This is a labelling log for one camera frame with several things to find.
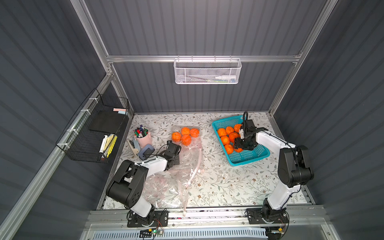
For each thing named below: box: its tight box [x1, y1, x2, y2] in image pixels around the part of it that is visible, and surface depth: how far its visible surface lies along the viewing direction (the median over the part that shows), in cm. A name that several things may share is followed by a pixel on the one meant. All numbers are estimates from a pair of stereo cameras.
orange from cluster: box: [224, 144, 234, 155], surface depth 96 cm
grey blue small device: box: [138, 144, 155, 161], surface depth 98 cm
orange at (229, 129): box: [225, 126, 235, 135], surface depth 105 cm
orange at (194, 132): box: [190, 128, 200, 138], surface depth 104 cm
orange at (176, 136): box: [171, 131, 182, 142], surface depth 101 cm
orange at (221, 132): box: [217, 128, 227, 138], surface depth 104 cm
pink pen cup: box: [134, 125, 152, 147], surface depth 96 cm
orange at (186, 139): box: [182, 134, 192, 146], surface depth 101 cm
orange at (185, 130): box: [181, 127, 190, 135], surface depth 104 cm
